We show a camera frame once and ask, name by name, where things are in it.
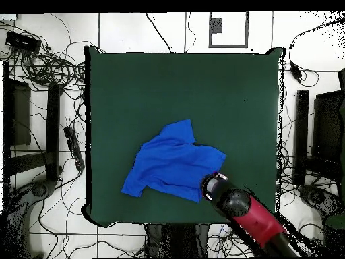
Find black power adapter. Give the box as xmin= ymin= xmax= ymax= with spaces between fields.
xmin=289 ymin=62 xmax=303 ymax=82

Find grey stand base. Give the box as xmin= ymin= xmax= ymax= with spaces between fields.
xmin=5 ymin=179 xmax=57 ymax=259
xmin=297 ymin=184 xmax=344 ymax=217

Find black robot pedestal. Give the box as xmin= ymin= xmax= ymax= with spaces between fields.
xmin=143 ymin=223 xmax=210 ymax=258

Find black metal stand frame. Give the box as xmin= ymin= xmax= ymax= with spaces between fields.
xmin=292 ymin=68 xmax=345 ymax=187
xmin=2 ymin=61 xmax=61 ymax=187

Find dark green table cloth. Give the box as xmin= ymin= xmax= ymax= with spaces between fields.
xmin=81 ymin=45 xmax=286 ymax=227

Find small dark grey square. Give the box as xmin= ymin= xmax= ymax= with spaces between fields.
xmin=210 ymin=17 xmax=224 ymax=34

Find black electronics box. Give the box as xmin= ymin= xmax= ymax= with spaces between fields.
xmin=5 ymin=30 xmax=42 ymax=53

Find tangled black cables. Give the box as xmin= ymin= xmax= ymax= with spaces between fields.
xmin=0 ymin=21 xmax=88 ymax=92

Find black power strip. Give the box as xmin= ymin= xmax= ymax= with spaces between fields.
xmin=63 ymin=125 xmax=86 ymax=171

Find blue shirt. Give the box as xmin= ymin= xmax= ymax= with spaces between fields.
xmin=121 ymin=119 xmax=227 ymax=204

